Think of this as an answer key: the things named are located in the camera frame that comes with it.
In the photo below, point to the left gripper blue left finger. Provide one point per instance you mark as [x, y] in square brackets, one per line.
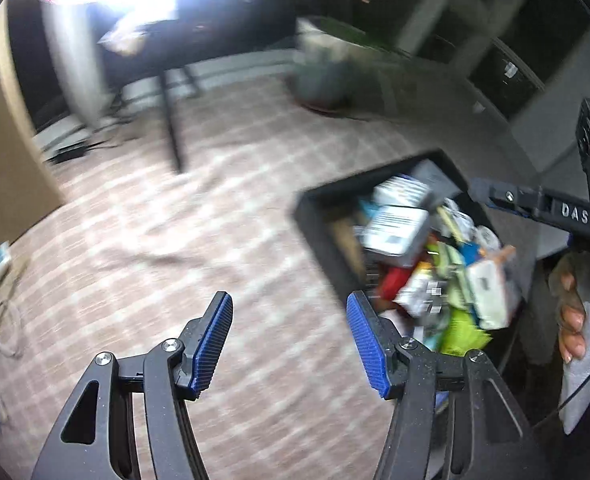
[203, 340]

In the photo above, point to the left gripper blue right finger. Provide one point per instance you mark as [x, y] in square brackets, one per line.
[375, 345]

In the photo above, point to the silver tin box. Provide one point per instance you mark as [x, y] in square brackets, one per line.
[396, 235]

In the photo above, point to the person's right hand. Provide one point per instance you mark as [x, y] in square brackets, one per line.
[567, 283]

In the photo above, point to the red packet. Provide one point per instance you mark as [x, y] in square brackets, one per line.
[395, 279]

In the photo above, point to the light green packet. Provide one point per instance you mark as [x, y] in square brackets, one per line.
[450, 268]

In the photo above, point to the black storage bin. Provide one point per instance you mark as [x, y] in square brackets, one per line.
[427, 284]

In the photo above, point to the white dotted box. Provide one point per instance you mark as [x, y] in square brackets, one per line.
[402, 191]

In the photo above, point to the plaid table cloth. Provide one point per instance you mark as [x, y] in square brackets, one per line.
[138, 250]

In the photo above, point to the black desk leg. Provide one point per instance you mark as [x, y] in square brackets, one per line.
[169, 115]

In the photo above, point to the potted plant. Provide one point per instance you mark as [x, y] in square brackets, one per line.
[339, 68]

